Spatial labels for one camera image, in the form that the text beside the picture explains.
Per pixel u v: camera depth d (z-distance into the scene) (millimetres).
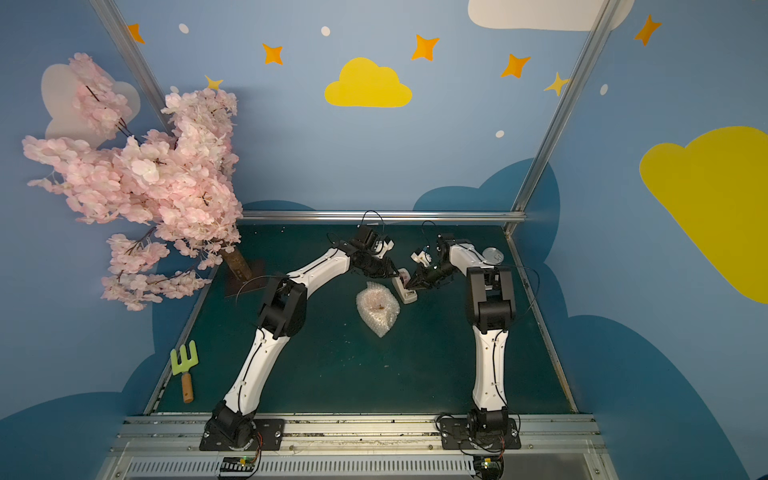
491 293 631
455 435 741
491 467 733
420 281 908
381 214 938
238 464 730
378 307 889
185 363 860
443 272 902
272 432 749
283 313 639
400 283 1008
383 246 925
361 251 863
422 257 981
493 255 1074
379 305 892
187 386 801
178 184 564
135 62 764
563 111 864
